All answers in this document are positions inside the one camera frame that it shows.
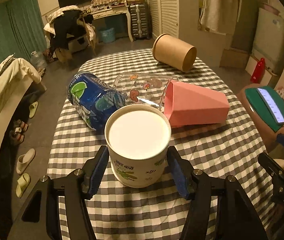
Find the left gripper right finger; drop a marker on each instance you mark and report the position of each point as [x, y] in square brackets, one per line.
[236, 215]

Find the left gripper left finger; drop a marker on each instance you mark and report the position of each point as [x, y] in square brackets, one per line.
[39, 215]

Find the white printed paper cup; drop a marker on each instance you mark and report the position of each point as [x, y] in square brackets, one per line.
[137, 137]

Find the pink faceted cup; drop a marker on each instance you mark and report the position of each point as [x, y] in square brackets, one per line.
[187, 104]

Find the clear printed glass cup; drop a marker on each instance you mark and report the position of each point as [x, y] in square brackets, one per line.
[146, 89]

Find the brown kraft paper cup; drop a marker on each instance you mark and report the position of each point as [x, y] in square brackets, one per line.
[174, 52]

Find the green slipper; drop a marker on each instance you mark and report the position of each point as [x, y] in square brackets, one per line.
[22, 184]

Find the white slipper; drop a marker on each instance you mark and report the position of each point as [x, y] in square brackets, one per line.
[24, 160]

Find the smartphone with lit screen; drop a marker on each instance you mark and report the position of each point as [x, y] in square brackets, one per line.
[271, 105]

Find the red white sneaker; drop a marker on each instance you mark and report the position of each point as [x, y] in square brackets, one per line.
[16, 135]

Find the pale slipper under bed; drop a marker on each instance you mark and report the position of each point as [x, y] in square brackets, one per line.
[33, 108]

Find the red thermos bottle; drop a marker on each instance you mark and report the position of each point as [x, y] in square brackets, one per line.
[258, 72]

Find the blue soda can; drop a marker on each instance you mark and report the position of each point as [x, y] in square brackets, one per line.
[94, 100]

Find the white washing machine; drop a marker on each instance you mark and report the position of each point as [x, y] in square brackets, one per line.
[268, 40]

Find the large water jug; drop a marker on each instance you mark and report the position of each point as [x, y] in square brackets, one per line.
[38, 60]

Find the pink basin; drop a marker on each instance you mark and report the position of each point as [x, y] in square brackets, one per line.
[270, 8]

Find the teal curtain left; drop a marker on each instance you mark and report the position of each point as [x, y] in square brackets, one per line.
[21, 29]

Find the wooden chair with clothes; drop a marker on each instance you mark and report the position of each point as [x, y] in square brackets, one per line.
[65, 25]

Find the blue laundry basket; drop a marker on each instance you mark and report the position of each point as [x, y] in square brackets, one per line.
[107, 35]

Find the hanging white towel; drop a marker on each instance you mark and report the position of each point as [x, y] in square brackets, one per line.
[219, 16]

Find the dark hard suitcase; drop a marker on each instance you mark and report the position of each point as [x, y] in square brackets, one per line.
[140, 22]

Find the white louvered wardrobe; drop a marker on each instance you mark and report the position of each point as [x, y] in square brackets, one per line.
[179, 18]

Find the white desk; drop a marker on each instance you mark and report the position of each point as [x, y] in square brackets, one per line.
[112, 11]

